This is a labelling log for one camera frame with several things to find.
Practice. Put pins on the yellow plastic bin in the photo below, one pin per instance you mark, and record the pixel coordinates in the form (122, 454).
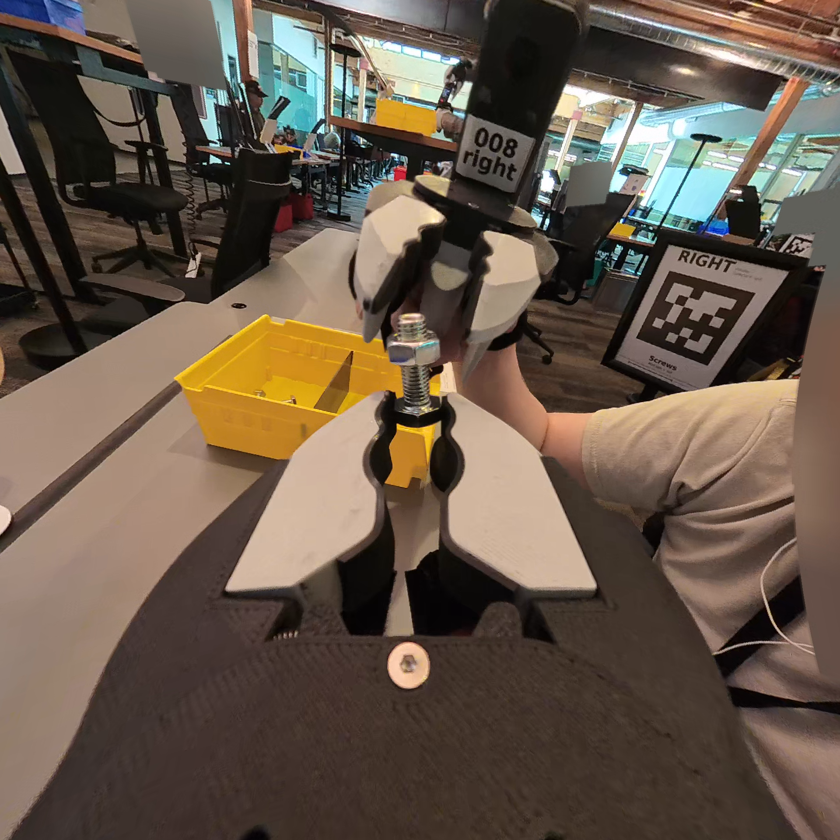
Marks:
(229, 420)

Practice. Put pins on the long wooden desk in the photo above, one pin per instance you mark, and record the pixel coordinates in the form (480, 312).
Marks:
(394, 134)

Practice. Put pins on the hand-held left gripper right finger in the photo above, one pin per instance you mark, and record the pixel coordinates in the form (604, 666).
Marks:
(512, 512)

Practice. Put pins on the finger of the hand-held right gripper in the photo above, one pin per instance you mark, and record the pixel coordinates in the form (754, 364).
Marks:
(384, 249)
(505, 289)

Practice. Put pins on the silver hex nut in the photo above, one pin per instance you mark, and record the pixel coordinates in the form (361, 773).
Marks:
(413, 348)

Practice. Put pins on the person's right hand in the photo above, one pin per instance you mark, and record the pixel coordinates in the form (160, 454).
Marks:
(451, 351)

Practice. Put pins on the wooden desk with dark frame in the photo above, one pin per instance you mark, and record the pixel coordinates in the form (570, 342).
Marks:
(72, 39)

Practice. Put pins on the small printed marker card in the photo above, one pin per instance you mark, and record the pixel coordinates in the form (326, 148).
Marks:
(797, 246)

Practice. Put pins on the framed marker sign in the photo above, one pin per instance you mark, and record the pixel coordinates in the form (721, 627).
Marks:
(705, 308)

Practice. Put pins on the black floor lamp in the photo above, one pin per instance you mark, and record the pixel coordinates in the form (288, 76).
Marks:
(344, 131)
(706, 138)

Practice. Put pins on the white round disc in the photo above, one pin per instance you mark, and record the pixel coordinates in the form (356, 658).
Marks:
(4, 520)

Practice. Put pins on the white paper sheet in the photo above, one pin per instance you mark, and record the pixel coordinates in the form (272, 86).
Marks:
(447, 384)

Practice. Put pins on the silver threaded bolt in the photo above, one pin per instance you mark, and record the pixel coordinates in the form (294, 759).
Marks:
(415, 380)

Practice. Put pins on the yellow storage box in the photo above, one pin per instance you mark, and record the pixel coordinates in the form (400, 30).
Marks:
(403, 118)

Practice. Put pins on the person's right forearm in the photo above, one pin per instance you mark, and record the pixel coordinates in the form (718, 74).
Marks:
(518, 413)

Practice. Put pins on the white power strip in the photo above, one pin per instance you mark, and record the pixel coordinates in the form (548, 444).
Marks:
(193, 266)

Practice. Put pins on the blue storage crate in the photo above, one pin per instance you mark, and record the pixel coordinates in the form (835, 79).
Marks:
(46, 13)

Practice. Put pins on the red bag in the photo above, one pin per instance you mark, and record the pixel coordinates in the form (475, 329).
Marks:
(284, 220)
(303, 207)

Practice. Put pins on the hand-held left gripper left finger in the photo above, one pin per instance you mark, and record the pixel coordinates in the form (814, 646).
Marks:
(315, 499)

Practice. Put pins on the clear bin divider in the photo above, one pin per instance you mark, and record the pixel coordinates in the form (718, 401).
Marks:
(336, 387)

